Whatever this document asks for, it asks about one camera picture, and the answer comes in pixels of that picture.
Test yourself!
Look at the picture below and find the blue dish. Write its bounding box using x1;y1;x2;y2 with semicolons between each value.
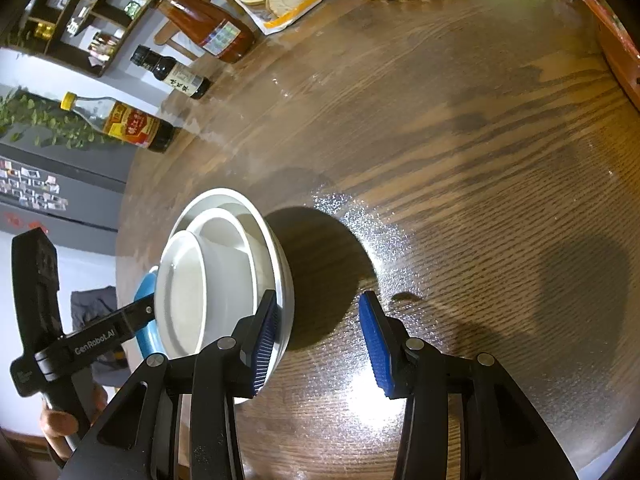
134;266;168;362

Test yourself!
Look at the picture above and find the tall vinegar bottle yellow label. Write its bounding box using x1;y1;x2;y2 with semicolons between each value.
60;91;177;155

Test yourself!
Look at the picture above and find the person's left hand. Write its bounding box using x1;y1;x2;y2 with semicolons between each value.
39;406;80;462

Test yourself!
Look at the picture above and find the dark wooden wall shelf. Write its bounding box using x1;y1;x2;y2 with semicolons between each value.
10;0;198;78

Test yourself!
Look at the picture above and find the small dark soy sauce bottle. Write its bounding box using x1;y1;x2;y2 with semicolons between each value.
130;45;211;101

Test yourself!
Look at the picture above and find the large grey-white bowl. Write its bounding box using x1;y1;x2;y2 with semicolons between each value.
164;187;295;406

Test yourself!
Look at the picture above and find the grey cloth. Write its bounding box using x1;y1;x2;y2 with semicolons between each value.
70;286;132;386

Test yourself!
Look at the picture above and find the group of fridge magnet photos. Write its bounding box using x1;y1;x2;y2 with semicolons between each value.
0;157;68;211

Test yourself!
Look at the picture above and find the medium deep white bowl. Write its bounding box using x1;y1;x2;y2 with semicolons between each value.
186;206;265;306

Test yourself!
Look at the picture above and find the green vine plant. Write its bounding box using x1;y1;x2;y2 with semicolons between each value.
0;87;126;151

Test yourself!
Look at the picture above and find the orange packet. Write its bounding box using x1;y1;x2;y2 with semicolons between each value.
547;0;640;111

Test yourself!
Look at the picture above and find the red sauce glass bottle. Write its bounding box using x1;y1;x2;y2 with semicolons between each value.
155;0;257;65

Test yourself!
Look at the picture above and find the grey refrigerator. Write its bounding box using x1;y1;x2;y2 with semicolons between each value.
0;140;126;233

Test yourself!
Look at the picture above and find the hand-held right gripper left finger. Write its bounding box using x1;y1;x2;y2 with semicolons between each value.
59;289;281;480

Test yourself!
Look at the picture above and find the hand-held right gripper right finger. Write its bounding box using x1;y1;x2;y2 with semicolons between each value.
358;290;581;480

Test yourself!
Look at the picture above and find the small shallow white bowl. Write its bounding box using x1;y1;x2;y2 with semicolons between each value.
154;231;261;358

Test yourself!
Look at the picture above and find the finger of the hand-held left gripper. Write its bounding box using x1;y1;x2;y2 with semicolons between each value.
116;295;158;345

